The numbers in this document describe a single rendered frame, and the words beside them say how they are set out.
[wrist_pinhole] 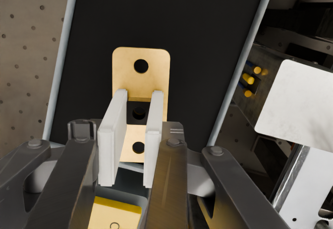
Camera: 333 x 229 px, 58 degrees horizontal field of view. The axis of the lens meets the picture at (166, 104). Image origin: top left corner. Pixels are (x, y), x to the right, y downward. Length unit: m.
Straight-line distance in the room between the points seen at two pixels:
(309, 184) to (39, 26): 0.62
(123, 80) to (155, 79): 0.02
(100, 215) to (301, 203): 0.33
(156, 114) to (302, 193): 0.39
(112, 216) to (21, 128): 0.56
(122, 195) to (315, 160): 0.30
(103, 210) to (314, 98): 0.23
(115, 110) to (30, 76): 0.62
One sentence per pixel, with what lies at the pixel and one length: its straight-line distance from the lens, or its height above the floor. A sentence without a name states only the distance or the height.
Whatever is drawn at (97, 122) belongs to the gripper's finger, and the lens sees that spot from 0.17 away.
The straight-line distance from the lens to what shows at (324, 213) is 0.58.
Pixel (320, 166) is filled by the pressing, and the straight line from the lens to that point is 0.51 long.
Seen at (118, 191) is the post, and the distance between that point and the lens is 0.31.
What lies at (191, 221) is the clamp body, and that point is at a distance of 0.49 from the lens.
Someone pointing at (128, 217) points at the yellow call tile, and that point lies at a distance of 0.30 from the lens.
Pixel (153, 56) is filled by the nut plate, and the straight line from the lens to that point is 0.20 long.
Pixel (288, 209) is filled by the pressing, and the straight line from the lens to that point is 0.53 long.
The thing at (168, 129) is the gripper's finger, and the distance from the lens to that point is 0.16.
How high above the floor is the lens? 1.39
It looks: 72 degrees down
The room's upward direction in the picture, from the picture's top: 178 degrees clockwise
